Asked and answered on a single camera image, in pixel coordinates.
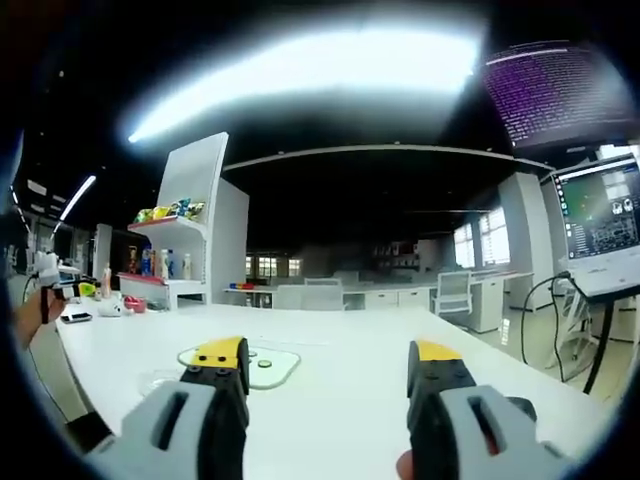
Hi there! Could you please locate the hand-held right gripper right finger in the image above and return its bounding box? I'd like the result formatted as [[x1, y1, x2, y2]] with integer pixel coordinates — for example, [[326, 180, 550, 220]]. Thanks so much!
[[405, 339, 576, 480]]

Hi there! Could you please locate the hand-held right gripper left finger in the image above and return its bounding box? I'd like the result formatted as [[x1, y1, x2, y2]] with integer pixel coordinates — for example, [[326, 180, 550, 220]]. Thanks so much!
[[84, 335, 251, 480]]

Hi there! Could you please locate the white laptop with open screen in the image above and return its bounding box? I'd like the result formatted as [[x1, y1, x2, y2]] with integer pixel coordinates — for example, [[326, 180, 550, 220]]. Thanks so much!
[[551, 153, 640, 298]]

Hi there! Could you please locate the person's right hand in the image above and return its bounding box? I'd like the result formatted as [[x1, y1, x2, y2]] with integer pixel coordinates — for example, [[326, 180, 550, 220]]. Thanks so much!
[[396, 448, 416, 480]]

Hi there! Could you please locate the white rounded device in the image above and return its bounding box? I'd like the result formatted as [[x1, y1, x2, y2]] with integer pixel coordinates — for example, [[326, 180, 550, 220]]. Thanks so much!
[[96, 293, 125, 319]]

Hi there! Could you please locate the narrow ceiling light strip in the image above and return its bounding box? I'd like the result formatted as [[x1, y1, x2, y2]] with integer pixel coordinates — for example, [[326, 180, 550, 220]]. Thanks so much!
[[58, 174, 98, 222]]

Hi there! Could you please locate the row of colourful snack packets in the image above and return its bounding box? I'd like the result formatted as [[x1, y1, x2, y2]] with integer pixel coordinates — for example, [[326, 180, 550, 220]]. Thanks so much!
[[133, 198, 207, 224]]

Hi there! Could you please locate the clear glass cutting board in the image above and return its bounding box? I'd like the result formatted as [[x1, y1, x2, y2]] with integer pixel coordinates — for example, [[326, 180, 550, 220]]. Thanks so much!
[[177, 344, 303, 391]]

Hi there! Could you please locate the white mesh office chair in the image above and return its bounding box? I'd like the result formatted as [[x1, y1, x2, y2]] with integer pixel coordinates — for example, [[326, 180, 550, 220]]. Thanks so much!
[[430, 269, 474, 317]]

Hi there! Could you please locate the white office desk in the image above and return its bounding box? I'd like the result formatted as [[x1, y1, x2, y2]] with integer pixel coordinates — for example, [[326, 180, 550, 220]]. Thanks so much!
[[349, 269, 521, 334]]

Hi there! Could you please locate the white display shelf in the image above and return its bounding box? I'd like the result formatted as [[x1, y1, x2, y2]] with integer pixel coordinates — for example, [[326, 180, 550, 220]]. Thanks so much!
[[116, 131, 251, 312]]

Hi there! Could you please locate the white metal rack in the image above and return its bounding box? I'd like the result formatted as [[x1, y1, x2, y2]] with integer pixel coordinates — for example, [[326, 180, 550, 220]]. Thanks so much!
[[553, 287, 597, 362]]

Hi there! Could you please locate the black stand pole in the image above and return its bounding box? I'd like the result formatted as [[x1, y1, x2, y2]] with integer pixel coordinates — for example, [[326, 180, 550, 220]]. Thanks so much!
[[582, 293, 617, 397]]

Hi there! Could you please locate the long ceiling light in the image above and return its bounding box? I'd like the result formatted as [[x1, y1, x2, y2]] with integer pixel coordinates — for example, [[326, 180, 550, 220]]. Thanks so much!
[[114, 18, 490, 145]]

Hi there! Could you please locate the dark monitor with text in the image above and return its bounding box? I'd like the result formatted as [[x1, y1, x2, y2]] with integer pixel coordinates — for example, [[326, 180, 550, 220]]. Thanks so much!
[[478, 41, 640, 150]]

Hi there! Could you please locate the black cable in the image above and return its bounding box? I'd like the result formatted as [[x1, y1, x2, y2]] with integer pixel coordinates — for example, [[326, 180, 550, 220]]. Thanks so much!
[[518, 271, 576, 384]]

